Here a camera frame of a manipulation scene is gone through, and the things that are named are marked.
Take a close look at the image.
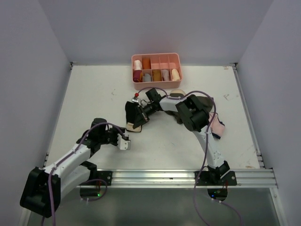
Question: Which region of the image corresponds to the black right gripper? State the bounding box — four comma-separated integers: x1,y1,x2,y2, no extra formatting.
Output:
133,103,156,129

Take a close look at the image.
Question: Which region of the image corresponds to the black underwear beige waistband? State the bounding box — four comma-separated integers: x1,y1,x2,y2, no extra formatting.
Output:
125,101,142,133

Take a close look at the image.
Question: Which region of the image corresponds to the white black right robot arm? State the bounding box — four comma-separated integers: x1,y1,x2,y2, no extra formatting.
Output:
126,88,230,185

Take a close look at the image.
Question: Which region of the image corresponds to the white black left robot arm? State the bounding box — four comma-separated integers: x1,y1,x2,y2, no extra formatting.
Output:
20,118,129,218

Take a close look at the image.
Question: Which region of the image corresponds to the grey rolled underwear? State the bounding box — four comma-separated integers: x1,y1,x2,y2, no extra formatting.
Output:
143,73,152,82

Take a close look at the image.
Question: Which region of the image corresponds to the maroon rolled underwear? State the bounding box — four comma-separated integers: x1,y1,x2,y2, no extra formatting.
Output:
133,70,143,82

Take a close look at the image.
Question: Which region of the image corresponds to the mustard brown rolled underwear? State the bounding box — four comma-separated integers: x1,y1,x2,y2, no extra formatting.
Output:
152,69,162,82

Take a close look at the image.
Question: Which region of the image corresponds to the pale pink rolled underwear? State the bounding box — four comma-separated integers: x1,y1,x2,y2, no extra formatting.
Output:
161,69,170,81

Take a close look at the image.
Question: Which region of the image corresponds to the peach rolled underwear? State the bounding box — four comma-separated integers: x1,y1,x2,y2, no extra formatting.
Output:
171,68,181,81

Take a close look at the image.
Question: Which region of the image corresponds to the white pink rolled underwear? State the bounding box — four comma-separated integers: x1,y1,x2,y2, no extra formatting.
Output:
133,60,143,71

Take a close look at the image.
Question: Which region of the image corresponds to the orange rolled underwear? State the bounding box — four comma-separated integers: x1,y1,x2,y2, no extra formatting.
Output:
142,57,151,70

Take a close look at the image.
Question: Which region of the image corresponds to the olive green underwear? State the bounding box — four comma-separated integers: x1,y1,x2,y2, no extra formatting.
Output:
165,89,213,124

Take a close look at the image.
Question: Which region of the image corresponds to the light pink underwear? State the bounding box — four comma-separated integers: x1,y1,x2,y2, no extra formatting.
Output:
209,112,225,139

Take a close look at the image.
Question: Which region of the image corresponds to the pink divided storage box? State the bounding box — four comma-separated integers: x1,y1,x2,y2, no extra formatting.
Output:
131,53,183,90

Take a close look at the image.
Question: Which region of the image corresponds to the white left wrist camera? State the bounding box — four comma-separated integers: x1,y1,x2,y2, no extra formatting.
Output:
117,137,131,150

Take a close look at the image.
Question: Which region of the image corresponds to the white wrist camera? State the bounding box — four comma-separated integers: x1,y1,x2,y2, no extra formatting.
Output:
132,93,141,104
117,137,131,150

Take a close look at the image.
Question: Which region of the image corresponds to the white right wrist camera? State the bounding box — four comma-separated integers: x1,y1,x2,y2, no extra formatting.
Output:
132,93,141,104

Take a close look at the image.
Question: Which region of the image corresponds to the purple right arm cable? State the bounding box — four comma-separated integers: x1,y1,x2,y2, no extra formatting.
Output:
137,87,243,226

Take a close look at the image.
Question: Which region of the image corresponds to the aluminium frame rail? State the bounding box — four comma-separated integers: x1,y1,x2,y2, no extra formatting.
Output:
30,168,279,188

